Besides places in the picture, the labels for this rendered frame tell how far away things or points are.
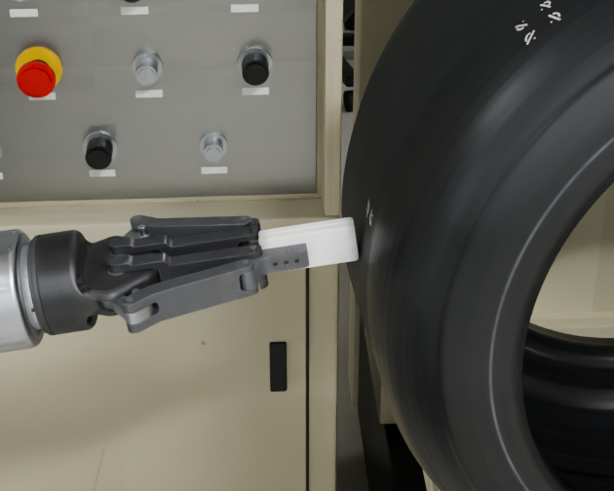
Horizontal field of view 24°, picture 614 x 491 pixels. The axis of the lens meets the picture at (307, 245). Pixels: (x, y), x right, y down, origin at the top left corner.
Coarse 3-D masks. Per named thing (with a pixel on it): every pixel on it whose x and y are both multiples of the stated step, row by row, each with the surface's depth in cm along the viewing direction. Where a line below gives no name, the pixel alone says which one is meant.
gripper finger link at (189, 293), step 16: (208, 272) 101; (224, 272) 100; (240, 272) 101; (144, 288) 100; (160, 288) 100; (176, 288) 100; (192, 288) 100; (208, 288) 100; (224, 288) 101; (240, 288) 101; (256, 288) 102; (128, 304) 99; (144, 304) 99; (160, 304) 100; (176, 304) 100; (192, 304) 101; (208, 304) 101; (144, 320) 100; (160, 320) 101
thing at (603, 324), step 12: (588, 312) 139; (600, 312) 139; (612, 312) 139; (540, 324) 137; (552, 324) 137; (564, 324) 137; (576, 324) 137; (588, 324) 137; (600, 324) 137; (612, 324) 137; (588, 336) 137; (600, 336) 138; (612, 336) 138
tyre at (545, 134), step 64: (448, 0) 100; (512, 0) 93; (576, 0) 88; (384, 64) 106; (448, 64) 95; (512, 64) 89; (576, 64) 87; (384, 128) 101; (448, 128) 91; (512, 128) 88; (576, 128) 87; (384, 192) 98; (448, 192) 91; (512, 192) 88; (576, 192) 88; (384, 256) 96; (448, 256) 92; (512, 256) 90; (384, 320) 98; (448, 320) 93; (512, 320) 92; (384, 384) 102; (448, 384) 95; (512, 384) 95; (576, 384) 129; (448, 448) 99; (512, 448) 98; (576, 448) 126
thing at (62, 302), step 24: (48, 240) 103; (72, 240) 102; (48, 264) 101; (72, 264) 101; (96, 264) 104; (48, 288) 101; (72, 288) 101; (96, 288) 101; (120, 288) 101; (48, 312) 102; (72, 312) 102; (96, 312) 102
